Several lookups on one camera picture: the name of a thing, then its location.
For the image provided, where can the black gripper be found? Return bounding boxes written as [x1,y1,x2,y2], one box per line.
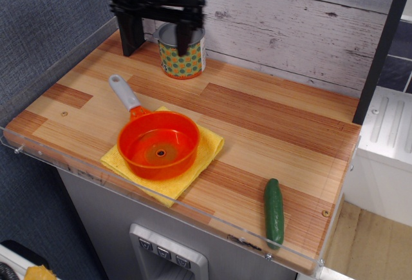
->
[111,0,206,56]

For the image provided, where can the black left upright post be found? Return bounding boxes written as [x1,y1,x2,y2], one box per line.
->
[109,0,145,57]

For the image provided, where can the white toy sink unit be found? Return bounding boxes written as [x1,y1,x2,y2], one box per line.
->
[342,87,411,225]

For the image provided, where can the black upright post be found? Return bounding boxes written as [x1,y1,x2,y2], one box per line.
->
[352,0,407,125]
[109,0,145,57]

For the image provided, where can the yellow object at corner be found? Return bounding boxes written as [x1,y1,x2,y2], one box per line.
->
[23,265,57,280]

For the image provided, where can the orange pan with grey handle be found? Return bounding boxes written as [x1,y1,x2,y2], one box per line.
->
[109,74,200,180]

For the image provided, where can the clear acrylic front guard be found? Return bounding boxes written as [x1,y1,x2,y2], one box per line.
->
[1,129,343,279]

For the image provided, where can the patterned tin can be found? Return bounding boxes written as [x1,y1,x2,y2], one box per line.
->
[153,23,206,80]

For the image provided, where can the grey toy fridge cabinet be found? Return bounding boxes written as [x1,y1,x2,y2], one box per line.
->
[59,170,297,279]

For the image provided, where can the yellow folded cloth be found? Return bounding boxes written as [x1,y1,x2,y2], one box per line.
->
[100,107,225,207]

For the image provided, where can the black right upright post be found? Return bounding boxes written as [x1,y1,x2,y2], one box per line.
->
[352,0,407,125]

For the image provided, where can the silver dispenser button panel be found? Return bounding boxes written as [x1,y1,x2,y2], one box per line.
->
[129,224,209,279]

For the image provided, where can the green toy cucumber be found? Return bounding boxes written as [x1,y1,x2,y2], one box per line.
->
[263,178,285,250]

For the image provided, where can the black braided cable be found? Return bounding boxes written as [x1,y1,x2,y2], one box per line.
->
[0,260,17,279]

